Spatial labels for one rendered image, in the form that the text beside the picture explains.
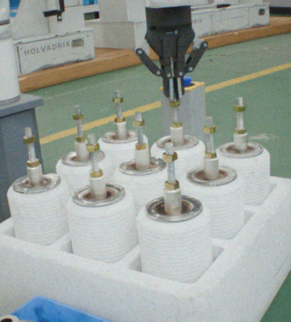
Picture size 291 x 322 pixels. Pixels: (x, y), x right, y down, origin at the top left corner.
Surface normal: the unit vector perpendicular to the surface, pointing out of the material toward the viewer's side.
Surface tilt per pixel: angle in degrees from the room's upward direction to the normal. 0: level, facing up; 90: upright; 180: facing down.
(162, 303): 90
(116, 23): 90
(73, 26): 90
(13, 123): 90
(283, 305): 0
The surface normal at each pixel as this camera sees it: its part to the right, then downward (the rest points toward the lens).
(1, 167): -0.04, 0.32
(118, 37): -0.73, 0.29
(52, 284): -0.51, 0.33
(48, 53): 0.67, 0.20
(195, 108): 0.85, 0.11
